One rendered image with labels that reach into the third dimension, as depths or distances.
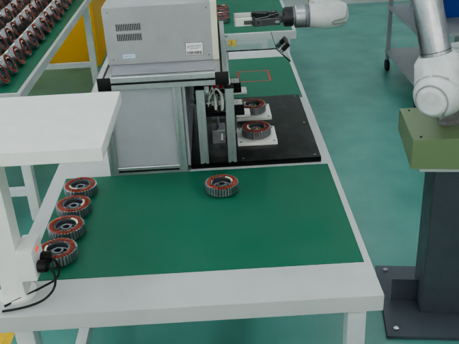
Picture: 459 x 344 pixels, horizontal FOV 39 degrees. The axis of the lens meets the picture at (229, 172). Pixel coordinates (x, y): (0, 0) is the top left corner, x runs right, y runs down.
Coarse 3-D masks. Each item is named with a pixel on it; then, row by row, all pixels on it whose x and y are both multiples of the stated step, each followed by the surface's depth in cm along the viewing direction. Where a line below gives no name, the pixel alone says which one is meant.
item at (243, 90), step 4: (232, 80) 270; (236, 80) 269; (232, 84) 266; (236, 84) 266; (240, 84) 267; (224, 88) 268; (236, 88) 267; (240, 88) 267; (244, 88) 272; (216, 92) 267; (224, 92) 268; (236, 92) 268; (240, 92) 268; (244, 92) 268; (216, 96) 269
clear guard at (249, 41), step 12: (228, 36) 275; (240, 36) 274; (252, 36) 274; (264, 36) 273; (228, 48) 260; (240, 48) 259; (252, 48) 258; (264, 48) 257; (276, 48) 257; (288, 60) 260
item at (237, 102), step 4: (236, 100) 249; (240, 100) 248; (224, 104) 251; (236, 104) 245; (240, 104) 245; (212, 108) 249; (220, 108) 249; (236, 108) 245; (240, 108) 245; (208, 112) 246; (212, 112) 246; (216, 112) 245; (220, 112) 245; (224, 112) 246; (236, 112) 246; (240, 112) 246; (244, 112) 246; (248, 112) 248; (208, 116) 246; (212, 116) 246; (216, 116) 246; (236, 116) 247; (240, 116) 247; (244, 116) 247; (248, 116) 247
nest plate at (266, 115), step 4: (268, 104) 281; (268, 108) 278; (264, 112) 274; (268, 112) 273; (252, 116) 270; (256, 116) 270; (260, 116) 270; (264, 116) 270; (268, 116) 269; (240, 120) 269; (244, 120) 269; (248, 120) 269; (252, 120) 269
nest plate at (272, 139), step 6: (270, 126) 260; (240, 132) 256; (240, 138) 252; (246, 138) 251; (264, 138) 250; (270, 138) 250; (276, 138) 250; (240, 144) 247; (246, 144) 247; (252, 144) 248; (258, 144) 248; (264, 144) 248; (270, 144) 248
